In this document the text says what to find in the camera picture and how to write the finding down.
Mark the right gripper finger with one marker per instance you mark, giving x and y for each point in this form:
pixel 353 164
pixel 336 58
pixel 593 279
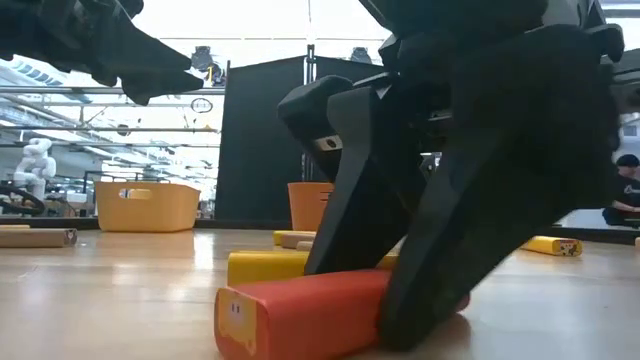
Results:
pixel 370 210
pixel 500 200

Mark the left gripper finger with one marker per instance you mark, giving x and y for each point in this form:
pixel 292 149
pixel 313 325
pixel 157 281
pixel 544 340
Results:
pixel 150 86
pixel 150 55

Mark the yellow block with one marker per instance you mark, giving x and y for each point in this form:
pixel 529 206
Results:
pixel 292 233
pixel 265 267
pixel 545 245
pixel 15 226

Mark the red block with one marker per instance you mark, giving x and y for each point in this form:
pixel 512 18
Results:
pixel 300 315

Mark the yellow plastic bin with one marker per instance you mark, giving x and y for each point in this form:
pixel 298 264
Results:
pixel 150 212

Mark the orange plastic bin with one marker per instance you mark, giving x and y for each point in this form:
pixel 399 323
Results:
pixel 307 205

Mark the person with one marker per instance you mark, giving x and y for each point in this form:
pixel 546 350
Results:
pixel 625 195

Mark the black folding partition screen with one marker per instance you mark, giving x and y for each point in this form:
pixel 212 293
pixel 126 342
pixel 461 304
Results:
pixel 260 150

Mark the white humanoid robot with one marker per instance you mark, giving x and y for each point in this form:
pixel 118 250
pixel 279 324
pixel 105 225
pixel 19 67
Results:
pixel 35 165

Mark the black table frame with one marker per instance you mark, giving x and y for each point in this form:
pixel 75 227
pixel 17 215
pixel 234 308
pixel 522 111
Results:
pixel 240 223

